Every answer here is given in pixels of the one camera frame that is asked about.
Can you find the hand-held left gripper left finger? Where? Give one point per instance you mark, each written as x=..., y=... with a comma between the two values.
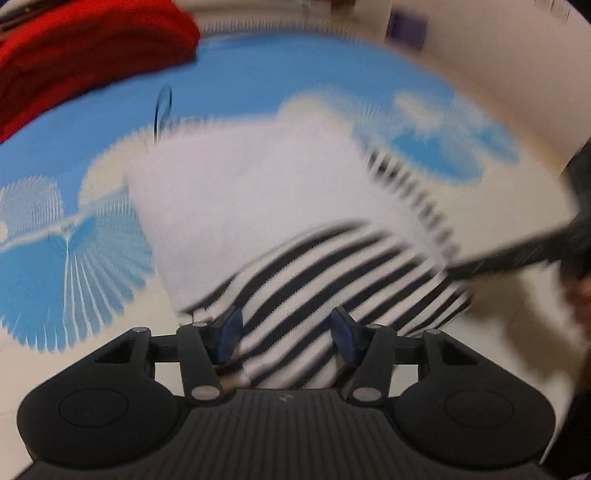
x=229, y=336

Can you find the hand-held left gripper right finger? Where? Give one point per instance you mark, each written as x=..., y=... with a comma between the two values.
x=344, y=336

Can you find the blue and white printed bedsheet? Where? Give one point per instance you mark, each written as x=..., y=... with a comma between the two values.
x=69, y=258

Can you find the black and white striped sweater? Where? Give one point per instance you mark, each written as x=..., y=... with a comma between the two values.
x=286, y=217

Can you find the red knitted garment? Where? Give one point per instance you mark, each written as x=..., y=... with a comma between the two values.
x=78, y=60

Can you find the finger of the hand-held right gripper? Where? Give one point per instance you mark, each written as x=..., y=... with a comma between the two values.
x=508, y=253

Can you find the purple wall sticker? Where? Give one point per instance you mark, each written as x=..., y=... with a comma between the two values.
x=407, y=26

